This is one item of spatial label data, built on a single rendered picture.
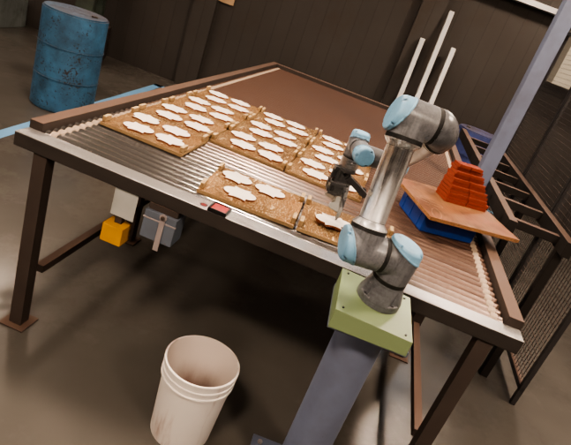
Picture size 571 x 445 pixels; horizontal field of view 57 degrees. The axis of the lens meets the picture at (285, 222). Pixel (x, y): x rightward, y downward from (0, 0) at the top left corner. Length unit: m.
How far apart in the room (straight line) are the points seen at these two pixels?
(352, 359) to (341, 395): 0.15
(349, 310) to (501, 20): 6.32
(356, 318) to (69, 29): 4.19
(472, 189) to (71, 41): 3.75
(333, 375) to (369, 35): 6.07
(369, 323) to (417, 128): 0.60
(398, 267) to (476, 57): 6.12
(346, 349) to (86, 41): 4.13
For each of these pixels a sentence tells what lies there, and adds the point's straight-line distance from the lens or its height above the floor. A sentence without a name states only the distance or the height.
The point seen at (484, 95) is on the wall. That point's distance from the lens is 7.70.
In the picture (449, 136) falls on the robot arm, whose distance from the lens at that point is 1.66.
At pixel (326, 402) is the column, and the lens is 1.95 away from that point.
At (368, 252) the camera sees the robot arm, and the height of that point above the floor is 1.12.
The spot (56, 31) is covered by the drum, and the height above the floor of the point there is 0.73.
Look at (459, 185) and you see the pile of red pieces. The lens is 2.88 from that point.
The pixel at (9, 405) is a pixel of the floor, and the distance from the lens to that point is 2.40.
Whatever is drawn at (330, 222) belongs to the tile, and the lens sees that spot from 2.17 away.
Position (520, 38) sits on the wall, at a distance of 7.72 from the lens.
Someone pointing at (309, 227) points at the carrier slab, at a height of 0.94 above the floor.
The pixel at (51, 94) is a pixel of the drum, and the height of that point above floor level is 0.18.
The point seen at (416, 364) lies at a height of 0.27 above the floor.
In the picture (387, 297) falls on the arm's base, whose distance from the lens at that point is 1.72.
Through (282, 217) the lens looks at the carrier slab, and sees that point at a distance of 2.11.
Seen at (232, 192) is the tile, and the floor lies 0.95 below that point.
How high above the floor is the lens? 1.75
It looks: 23 degrees down
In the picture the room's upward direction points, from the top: 20 degrees clockwise
